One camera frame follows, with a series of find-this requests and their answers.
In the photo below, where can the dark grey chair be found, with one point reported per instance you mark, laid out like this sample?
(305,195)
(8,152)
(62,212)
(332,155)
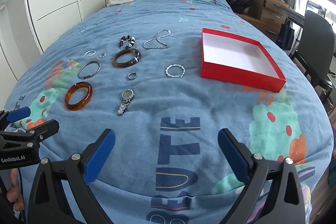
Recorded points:
(315,51)

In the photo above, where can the red shallow box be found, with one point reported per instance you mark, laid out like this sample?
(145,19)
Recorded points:
(239,60)

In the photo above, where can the amber resin bangle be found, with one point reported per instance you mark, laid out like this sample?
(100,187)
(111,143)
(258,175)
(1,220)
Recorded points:
(78,96)

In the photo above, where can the dark blue hanging bag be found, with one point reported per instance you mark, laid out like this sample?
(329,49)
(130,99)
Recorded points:
(285,38)

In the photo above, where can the person's left hand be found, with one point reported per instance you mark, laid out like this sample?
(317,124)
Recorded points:
(14,193)

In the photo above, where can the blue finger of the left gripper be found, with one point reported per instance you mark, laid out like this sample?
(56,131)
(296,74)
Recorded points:
(39,130)
(8,117)

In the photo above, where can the silver wristwatch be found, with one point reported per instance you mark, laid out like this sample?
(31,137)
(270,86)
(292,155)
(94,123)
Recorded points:
(127,96)

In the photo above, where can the dark tortoise bangle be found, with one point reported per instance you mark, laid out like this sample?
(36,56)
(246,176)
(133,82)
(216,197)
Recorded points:
(126,58)

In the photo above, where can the thin silver bangle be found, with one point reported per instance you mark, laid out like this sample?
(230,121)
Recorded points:
(89,70)

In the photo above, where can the black backpack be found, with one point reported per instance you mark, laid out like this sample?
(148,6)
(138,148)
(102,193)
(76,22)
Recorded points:
(240,6)

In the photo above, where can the wooden drawer cabinet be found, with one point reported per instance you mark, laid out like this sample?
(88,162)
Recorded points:
(267,16)

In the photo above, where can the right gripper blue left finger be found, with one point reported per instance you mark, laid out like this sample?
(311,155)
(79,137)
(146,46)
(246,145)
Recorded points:
(48,202)

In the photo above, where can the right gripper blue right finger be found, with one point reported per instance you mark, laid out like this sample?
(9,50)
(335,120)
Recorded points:
(284,202)

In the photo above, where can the blue patterned bedspread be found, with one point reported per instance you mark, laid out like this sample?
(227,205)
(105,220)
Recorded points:
(166,166)

